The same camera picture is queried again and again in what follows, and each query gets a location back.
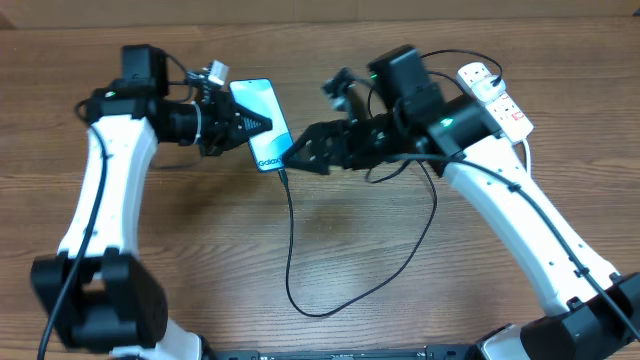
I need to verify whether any Samsung Galaxy smartphone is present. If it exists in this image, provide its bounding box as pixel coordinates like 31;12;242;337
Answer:
229;78;293;172

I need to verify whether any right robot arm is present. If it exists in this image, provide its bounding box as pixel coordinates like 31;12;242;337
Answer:
283;44;639;359

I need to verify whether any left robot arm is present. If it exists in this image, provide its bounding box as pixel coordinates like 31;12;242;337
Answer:
30;44;272;359

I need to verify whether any white charger plug adapter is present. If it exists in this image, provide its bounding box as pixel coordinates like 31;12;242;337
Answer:
471;75;506;104

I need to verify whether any white power strip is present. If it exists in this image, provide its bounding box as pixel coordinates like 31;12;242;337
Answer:
456;62;534;144

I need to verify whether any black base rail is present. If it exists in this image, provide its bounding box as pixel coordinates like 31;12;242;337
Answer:
203;344;484;360

